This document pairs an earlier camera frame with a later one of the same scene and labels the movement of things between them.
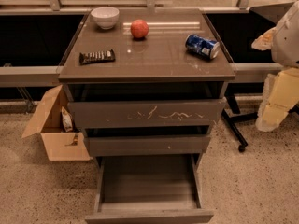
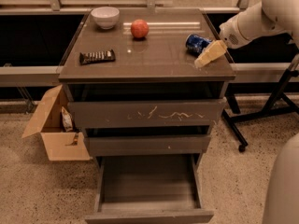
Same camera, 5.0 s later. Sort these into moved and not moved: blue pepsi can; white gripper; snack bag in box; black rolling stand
Moved: white gripper
Not moved: blue pepsi can; snack bag in box; black rolling stand
